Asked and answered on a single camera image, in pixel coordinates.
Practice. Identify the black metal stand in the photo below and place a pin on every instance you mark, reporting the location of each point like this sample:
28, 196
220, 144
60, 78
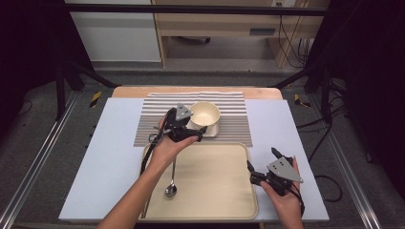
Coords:
60, 89
324, 92

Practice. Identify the black curtain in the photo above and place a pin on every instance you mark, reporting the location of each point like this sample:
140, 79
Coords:
372, 63
28, 38

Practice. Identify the yellow black tape marker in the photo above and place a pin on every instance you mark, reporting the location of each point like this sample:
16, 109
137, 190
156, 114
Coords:
299, 100

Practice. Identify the white wall socket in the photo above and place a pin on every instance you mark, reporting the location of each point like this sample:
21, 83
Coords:
283, 3

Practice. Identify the aluminium floor rail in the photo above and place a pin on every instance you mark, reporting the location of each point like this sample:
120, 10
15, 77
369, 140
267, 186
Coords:
31, 171
353, 178

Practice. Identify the beige wooden desk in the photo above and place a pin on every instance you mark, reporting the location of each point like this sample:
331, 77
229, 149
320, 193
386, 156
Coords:
216, 24

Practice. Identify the metal spoon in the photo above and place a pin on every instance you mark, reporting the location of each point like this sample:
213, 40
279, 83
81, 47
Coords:
171, 189

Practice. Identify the white cabinet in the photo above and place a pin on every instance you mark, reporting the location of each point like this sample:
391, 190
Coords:
114, 38

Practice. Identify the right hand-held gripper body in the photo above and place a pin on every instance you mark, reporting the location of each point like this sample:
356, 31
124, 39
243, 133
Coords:
281, 171

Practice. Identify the black horizontal frame bar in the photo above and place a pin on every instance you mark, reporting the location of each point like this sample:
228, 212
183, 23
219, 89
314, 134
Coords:
191, 9

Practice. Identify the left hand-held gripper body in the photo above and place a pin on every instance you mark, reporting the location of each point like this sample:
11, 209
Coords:
178, 127

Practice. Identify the cream plastic tray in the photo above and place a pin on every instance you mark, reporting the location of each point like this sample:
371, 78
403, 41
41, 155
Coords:
210, 184

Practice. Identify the striped brown woven placemat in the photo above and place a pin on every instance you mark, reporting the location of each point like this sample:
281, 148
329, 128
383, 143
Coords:
159, 127

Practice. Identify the person's left hand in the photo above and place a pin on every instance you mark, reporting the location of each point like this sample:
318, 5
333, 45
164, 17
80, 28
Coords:
165, 152

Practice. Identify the person's right hand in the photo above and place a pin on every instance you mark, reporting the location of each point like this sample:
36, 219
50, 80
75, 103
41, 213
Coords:
288, 205

